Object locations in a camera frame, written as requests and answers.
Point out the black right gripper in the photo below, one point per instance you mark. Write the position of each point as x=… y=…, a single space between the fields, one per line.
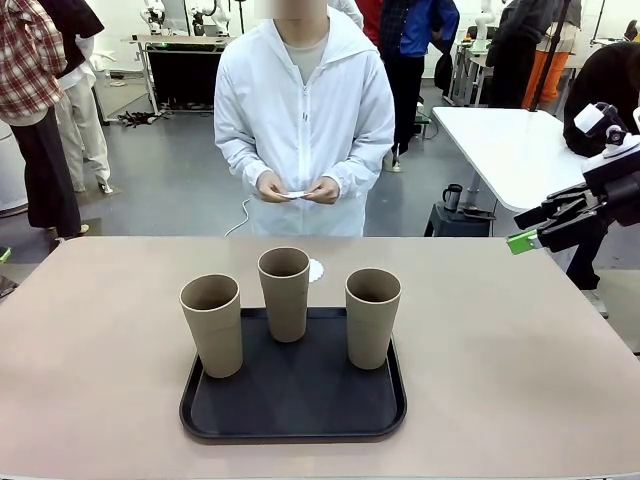
x=620 y=182

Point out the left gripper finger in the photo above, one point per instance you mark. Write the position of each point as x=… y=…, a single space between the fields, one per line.
x=7 y=287
x=4 y=254

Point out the tall brown paper cup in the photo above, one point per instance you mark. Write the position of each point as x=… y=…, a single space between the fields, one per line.
x=285 y=310
x=215 y=340
x=372 y=335

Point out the white scalloped paper coaster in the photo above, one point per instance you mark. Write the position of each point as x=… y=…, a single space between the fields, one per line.
x=296 y=194
x=317 y=272

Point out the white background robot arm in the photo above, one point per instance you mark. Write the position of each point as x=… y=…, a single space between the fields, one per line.
x=217 y=15
x=152 y=15
x=482 y=25

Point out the person's left forearm white sleeve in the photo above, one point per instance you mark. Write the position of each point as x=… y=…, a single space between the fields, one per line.
x=360 y=165

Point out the person's right forearm white sleeve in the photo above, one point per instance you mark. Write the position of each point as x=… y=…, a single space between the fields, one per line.
x=242 y=160

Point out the person's left hand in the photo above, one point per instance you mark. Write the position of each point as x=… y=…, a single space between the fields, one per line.
x=325 y=192

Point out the person's right hand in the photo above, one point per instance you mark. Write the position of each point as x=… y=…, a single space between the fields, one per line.
x=272 y=189

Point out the black flat pouch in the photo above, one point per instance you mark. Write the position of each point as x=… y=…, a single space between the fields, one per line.
x=479 y=214

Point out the white rounded table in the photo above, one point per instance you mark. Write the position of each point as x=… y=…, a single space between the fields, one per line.
x=500 y=150

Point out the black step stool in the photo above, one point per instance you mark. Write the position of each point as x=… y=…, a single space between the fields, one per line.
x=457 y=225

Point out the black travel mug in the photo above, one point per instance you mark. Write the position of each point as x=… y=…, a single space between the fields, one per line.
x=451 y=199

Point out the person in orange trousers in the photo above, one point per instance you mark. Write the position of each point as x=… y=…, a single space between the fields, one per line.
x=560 y=75

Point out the person in black sweater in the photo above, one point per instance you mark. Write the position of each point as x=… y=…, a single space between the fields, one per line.
x=600 y=75

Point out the person in white trousers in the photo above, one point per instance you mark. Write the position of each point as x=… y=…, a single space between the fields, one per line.
x=85 y=125

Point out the black tripod pole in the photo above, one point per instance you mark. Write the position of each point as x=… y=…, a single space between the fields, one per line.
x=549 y=57

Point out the person in dark coat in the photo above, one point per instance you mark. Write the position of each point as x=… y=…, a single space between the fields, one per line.
x=512 y=50

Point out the grey background desk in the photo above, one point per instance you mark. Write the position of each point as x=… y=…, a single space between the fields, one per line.
x=472 y=60

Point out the black backpack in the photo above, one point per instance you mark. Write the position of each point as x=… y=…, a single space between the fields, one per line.
x=444 y=75

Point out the person in plaid shirt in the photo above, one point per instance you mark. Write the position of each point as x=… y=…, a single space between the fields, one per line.
x=30 y=60

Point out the white chair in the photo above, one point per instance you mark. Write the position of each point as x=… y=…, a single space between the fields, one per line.
x=104 y=60

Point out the person in blue jacket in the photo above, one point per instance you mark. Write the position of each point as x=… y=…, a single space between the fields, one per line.
x=417 y=35

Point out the workbench with black panel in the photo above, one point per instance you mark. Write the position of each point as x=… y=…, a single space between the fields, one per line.
x=185 y=75

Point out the person in red top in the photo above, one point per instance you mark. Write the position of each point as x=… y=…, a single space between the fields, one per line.
x=371 y=20

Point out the person in white jacket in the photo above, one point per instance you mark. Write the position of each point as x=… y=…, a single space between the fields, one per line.
x=300 y=125

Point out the black plastic serving tray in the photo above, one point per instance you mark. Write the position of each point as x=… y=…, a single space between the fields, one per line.
x=300 y=400

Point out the white round pedestal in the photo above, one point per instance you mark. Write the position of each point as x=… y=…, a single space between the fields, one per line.
x=11 y=170

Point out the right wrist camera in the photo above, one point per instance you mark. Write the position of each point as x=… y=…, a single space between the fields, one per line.
x=590 y=117

